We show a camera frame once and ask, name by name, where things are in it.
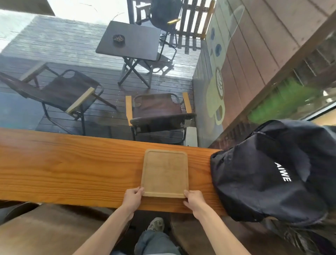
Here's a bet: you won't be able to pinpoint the person's left hand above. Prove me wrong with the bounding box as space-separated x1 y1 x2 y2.
122 187 145 214

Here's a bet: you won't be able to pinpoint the person's right hand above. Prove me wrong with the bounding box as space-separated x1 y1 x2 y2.
183 190 208 219

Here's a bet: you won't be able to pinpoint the light wooden tray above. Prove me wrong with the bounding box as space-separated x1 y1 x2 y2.
140 149 189 198

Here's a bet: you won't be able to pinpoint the person's left forearm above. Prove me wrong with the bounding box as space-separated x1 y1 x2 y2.
73 208 135 255

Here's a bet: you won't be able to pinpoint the person's right forearm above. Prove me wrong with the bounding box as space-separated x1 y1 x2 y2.
192 208 251 255

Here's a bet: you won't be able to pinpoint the person's grey shoe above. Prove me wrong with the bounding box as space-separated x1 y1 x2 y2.
147 217 165 232

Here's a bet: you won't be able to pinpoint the brown wooden stool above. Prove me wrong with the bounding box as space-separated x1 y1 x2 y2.
0 203 132 255
169 215 292 255

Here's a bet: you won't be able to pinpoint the person's blue jeans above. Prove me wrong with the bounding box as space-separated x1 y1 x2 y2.
110 230 182 255

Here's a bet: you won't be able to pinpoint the white panel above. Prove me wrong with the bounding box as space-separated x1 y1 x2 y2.
185 126 198 147

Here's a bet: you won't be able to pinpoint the brown folding chair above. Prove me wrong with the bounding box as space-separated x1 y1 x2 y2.
0 63 118 136
125 92 197 145

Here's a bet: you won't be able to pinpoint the black backpack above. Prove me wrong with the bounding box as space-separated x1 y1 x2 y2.
210 119 336 228

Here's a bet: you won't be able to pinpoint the dark patterned fabric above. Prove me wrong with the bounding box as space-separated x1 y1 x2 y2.
261 217 336 255

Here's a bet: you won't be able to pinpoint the green bush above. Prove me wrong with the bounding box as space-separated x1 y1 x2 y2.
248 80 322 125

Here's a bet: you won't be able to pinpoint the black folding table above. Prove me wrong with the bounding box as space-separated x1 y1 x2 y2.
95 20 162 89

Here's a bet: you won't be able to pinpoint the dark wooden fence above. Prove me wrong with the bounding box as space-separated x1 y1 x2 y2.
177 0 216 55

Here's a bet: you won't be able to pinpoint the black folding chair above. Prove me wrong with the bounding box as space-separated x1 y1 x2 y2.
127 0 185 56

